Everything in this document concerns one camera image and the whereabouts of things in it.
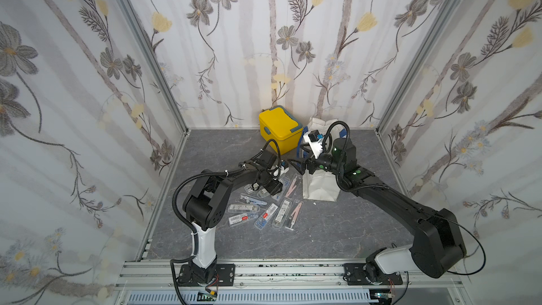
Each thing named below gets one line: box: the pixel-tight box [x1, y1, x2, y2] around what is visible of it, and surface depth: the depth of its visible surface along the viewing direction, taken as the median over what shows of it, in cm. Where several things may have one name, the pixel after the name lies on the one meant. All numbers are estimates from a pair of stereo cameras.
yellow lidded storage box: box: [259, 105, 304, 156], surface depth 108 cm
